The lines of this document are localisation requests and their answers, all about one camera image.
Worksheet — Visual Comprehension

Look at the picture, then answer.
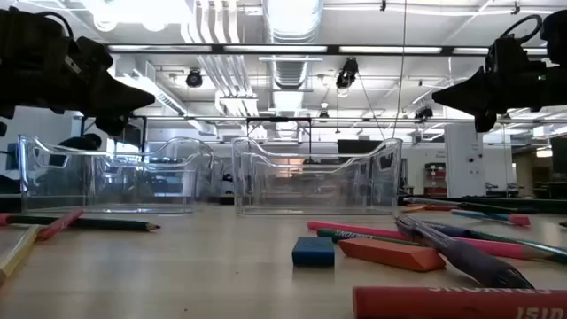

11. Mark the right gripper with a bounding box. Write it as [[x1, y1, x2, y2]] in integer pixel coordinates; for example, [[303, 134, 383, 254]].
[[431, 8, 567, 134]]

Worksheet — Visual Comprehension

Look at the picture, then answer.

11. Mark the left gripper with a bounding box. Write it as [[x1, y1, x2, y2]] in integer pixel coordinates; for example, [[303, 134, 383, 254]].
[[0, 7, 157, 136]]

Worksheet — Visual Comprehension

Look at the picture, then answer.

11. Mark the slim black grey pen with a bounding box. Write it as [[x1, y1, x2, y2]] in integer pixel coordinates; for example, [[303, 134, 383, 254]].
[[401, 196, 467, 207]]

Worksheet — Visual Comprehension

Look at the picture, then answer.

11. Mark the dark red crayon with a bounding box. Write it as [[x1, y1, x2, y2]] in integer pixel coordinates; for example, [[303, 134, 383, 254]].
[[424, 203, 462, 213]]

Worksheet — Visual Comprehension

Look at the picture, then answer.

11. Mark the blue pencil pink eraser tip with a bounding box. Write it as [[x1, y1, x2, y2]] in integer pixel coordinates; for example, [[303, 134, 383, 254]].
[[450, 208, 532, 228]]

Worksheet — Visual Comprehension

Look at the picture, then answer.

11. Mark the green pencil pink eraser tip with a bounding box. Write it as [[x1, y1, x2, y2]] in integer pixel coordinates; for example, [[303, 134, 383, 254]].
[[0, 213, 162, 233]]

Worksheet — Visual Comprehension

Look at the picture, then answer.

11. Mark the dark blue crayon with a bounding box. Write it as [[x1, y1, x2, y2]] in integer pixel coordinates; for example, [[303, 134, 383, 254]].
[[423, 220, 474, 239]]

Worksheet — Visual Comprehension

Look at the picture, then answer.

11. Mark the teal green pencil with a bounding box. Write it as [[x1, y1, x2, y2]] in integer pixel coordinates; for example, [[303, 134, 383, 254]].
[[467, 229, 567, 266]]

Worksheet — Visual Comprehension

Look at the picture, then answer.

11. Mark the purple grip clear pen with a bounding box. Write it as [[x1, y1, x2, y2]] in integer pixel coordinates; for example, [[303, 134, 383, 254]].
[[392, 213, 536, 290]]

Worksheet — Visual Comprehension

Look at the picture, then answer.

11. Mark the orange red eraser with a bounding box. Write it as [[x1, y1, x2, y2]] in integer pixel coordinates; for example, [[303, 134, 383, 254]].
[[337, 237, 447, 273]]

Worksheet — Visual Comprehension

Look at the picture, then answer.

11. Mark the green crayon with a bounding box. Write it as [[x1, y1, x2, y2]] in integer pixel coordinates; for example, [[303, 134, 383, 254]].
[[315, 227, 424, 248]]

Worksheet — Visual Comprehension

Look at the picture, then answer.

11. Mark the blue eraser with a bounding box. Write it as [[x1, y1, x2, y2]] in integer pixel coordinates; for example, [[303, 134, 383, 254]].
[[291, 236, 337, 268]]

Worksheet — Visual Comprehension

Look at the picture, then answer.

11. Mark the person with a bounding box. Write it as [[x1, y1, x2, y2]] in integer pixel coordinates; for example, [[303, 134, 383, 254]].
[[56, 133, 104, 152]]

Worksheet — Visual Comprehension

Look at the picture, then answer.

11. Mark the white pillar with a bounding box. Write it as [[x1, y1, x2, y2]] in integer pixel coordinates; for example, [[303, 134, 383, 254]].
[[444, 122, 487, 199]]

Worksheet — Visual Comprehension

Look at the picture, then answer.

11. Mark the red storage shelf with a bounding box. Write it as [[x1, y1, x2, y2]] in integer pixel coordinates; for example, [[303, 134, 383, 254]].
[[423, 161, 447, 198]]

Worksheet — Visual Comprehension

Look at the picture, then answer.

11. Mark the clear plastic bin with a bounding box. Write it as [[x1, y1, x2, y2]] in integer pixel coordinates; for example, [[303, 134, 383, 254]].
[[16, 134, 216, 216], [86, 139, 229, 206], [246, 150, 372, 209], [230, 136, 403, 217]]

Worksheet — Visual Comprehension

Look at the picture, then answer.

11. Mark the black monitor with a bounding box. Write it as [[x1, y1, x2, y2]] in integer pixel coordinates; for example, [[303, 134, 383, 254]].
[[550, 136, 567, 176], [336, 138, 384, 157]]

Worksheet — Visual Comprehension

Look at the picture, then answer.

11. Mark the dark blue pen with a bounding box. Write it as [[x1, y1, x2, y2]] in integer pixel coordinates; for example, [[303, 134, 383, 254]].
[[457, 201, 539, 215]]

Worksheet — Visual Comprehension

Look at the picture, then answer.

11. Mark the orange pencil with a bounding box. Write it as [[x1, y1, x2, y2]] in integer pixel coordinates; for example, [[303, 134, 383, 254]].
[[403, 203, 439, 214]]

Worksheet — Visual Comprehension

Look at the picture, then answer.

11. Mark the flat rectangular block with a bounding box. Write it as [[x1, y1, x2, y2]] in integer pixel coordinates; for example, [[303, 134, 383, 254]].
[[0, 223, 43, 287]]

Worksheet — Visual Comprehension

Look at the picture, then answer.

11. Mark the white rectangular air duct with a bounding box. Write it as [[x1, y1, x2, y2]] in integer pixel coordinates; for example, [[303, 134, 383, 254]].
[[113, 59, 219, 136]]

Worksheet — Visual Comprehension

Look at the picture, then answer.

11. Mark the thin hanging cable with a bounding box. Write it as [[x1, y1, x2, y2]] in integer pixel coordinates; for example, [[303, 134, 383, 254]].
[[391, 0, 408, 139]]

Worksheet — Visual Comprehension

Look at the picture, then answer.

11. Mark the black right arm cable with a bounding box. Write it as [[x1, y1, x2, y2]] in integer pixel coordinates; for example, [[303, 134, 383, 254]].
[[499, 13, 545, 42]]

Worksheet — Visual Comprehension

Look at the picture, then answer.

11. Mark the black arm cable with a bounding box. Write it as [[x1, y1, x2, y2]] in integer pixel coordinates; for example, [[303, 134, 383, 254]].
[[499, 13, 545, 42], [37, 9, 75, 40]]

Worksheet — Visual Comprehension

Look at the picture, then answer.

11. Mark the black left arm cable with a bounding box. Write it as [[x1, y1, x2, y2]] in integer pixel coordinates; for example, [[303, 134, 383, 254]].
[[37, 9, 75, 40]]

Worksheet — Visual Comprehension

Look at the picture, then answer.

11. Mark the silver ventilation duct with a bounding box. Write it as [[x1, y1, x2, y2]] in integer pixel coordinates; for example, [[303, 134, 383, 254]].
[[262, 0, 325, 90]]

